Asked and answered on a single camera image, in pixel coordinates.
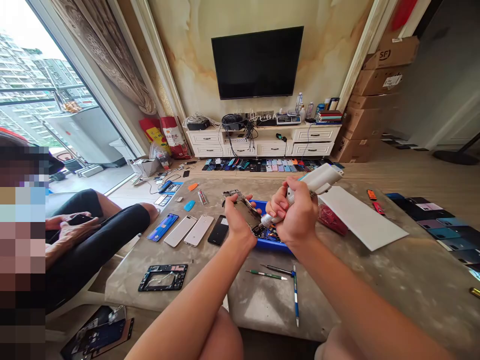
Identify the black wall television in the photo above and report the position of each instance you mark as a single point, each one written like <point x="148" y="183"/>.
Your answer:
<point x="257" y="63"/>

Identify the blue phone holder mat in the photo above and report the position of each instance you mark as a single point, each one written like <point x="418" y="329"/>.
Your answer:
<point x="168" y="193"/>

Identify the black phone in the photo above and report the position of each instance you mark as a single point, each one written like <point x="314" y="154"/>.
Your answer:
<point x="218" y="230"/>

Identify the person's right hand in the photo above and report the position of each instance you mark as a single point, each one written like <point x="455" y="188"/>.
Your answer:
<point x="296" y="213"/>

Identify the row of phones on floor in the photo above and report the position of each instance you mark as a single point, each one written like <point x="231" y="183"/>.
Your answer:
<point x="262" y="165"/>

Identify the white rectangular board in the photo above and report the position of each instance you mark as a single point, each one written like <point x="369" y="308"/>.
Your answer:
<point x="362" y="217"/>

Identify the red white tweezers pack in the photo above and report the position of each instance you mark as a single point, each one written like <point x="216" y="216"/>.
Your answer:
<point x="203" y="197"/>

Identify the black phone middle frame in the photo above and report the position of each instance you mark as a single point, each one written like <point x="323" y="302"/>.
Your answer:
<point x="163" y="277"/>

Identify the red rice bag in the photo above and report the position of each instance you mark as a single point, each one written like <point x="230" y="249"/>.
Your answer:
<point x="173" y="137"/>

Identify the white electric screwdriver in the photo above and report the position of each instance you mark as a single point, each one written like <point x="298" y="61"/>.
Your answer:
<point x="311" y="185"/>

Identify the orange black utility knife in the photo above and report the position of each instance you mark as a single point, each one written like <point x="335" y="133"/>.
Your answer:
<point x="371" y="194"/>

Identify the red mesh pouch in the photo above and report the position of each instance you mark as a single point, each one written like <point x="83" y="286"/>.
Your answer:
<point x="332" y="219"/>

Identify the red pink utility knife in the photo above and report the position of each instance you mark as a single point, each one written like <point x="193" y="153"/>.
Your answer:
<point x="378" y="208"/>

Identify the white gold phone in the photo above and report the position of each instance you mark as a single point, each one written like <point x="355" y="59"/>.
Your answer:
<point x="198" y="230"/>

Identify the stack of cardboard boxes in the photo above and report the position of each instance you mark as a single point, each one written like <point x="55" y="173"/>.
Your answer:
<point x="375" y="105"/>

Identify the person's left hand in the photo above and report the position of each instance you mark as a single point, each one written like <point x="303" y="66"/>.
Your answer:
<point x="237" y="221"/>

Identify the pile of phone screens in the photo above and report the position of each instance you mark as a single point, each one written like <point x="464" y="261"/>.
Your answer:
<point x="98" y="333"/>

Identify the white television cabinet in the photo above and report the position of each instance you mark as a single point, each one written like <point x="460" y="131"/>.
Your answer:
<point x="262" y="140"/>

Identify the blue plastic tray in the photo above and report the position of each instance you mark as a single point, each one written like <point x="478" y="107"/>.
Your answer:
<point x="268" y="240"/>

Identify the brown curtain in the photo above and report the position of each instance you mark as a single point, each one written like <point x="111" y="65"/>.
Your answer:
<point x="112" y="52"/>

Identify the blue glossy phone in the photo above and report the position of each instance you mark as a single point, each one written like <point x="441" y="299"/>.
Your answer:
<point x="162" y="227"/>

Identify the yellow red bag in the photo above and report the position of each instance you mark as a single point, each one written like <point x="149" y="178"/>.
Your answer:
<point x="153" y="135"/>

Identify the white phone back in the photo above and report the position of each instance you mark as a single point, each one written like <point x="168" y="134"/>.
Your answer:
<point x="180" y="231"/>

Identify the light blue pry pick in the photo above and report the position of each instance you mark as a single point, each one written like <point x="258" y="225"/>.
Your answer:
<point x="189" y="205"/>

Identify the orange pry pick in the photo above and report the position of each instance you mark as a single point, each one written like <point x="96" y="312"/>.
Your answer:
<point x="192" y="186"/>

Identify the blue white pen tool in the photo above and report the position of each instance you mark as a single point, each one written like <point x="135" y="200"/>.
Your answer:
<point x="296" y="296"/>

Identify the black fan base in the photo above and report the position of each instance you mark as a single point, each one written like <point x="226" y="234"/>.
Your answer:
<point x="455" y="155"/>

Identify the washing machine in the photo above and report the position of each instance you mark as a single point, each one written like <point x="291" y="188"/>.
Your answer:
<point x="84" y="135"/>

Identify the group of phones on table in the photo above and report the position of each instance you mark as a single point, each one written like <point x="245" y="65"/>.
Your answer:
<point x="442" y="228"/>

